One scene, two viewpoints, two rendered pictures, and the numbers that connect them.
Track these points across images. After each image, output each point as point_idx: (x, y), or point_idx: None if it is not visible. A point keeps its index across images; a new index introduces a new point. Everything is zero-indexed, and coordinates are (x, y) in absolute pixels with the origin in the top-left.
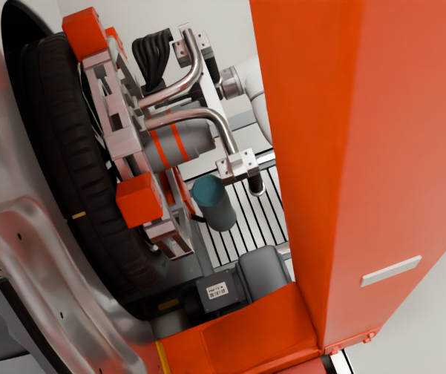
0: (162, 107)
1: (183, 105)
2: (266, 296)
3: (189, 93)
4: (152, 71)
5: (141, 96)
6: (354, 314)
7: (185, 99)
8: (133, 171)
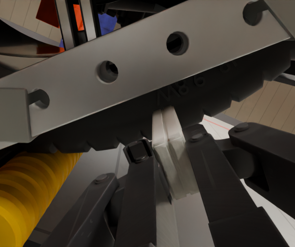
0: (183, 136)
1: (151, 212)
2: None
3: (272, 229)
4: None
5: None
6: None
7: (207, 216)
8: (7, 53)
